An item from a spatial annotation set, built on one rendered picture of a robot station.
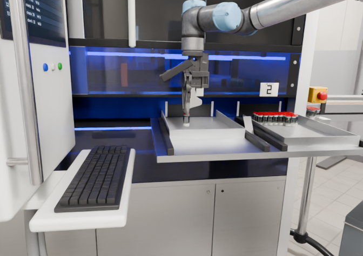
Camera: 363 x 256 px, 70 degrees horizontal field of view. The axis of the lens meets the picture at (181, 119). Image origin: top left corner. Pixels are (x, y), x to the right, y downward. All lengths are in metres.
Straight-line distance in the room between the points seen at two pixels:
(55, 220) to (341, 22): 3.60
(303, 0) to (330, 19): 3.04
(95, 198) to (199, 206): 0.73
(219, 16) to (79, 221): 0.62
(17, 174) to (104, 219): 0.21
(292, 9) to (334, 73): 2.96
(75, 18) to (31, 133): 0.62
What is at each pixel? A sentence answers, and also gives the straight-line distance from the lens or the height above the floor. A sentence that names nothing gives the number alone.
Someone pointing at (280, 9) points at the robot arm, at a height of 1.28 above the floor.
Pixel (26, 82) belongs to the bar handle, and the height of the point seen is 1.09.
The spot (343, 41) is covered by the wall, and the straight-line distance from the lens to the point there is 3.76.
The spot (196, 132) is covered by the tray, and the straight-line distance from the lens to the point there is 0.86.
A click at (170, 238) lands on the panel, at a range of 1.36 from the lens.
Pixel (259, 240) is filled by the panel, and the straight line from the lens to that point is 1.51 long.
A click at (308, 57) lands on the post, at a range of 1.30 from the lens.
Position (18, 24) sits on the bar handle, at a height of 1.19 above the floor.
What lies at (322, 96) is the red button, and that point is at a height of 0.99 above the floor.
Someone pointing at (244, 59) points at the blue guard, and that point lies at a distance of 1.15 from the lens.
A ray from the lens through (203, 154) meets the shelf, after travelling 0.74.
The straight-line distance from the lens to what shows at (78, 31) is 1.10.
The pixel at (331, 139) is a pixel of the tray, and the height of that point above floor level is 0.91.
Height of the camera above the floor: 1.14
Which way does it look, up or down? 13 degrees down
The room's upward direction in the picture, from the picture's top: 1 degrees clockwise
